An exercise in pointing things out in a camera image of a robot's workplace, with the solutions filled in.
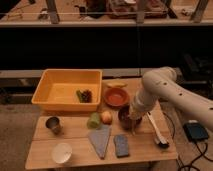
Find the dark items in bin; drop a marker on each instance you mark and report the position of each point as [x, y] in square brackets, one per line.
[84, 96]

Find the white handled dish brush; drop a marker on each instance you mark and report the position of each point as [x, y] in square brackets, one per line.
[160, 140]

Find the green cylindrical toy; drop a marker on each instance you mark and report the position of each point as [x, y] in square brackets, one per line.
[94, 121]

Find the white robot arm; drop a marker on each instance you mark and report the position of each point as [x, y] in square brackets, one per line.
[161, 83]

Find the silver metal fork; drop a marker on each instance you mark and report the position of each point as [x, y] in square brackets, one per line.
[133, 127]

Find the small metal cup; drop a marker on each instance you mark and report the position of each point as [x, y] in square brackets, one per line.
[53, 123]

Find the yellow banana toy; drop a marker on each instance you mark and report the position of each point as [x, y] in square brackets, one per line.
[116, 84]

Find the orange red plate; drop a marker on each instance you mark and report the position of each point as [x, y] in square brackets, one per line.
[116, 97]

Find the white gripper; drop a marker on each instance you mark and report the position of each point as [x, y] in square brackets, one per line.
[134, 114]

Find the grey triangular cloth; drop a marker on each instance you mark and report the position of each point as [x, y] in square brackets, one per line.
[99, 140]

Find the dark brown bowl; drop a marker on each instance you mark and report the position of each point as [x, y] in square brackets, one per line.
[125, 121]

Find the peach toy fruit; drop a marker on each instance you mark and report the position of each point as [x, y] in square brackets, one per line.
[106, 117]

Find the blue sponge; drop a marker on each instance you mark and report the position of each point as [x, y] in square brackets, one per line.
[121, 146]

